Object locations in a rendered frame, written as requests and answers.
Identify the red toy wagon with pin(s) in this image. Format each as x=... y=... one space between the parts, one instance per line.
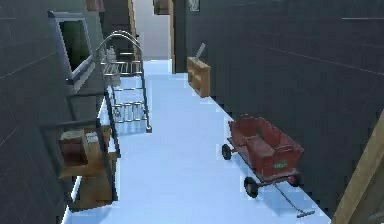
x=266 y=150

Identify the framed wall picture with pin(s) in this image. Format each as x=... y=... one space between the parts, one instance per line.
x=194 y=5

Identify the brown box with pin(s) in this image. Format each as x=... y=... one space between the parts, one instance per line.
x=73 y=146

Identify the wooden doorway frame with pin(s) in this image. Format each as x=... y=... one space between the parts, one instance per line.
x=172 y=36

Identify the metal arched rack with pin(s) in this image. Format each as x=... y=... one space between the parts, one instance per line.
x=128 y=86

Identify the grey flat item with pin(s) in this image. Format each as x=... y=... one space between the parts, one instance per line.
x=200 y=51

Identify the dark frame wooden shelf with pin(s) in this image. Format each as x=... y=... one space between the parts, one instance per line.
x=90 y=156

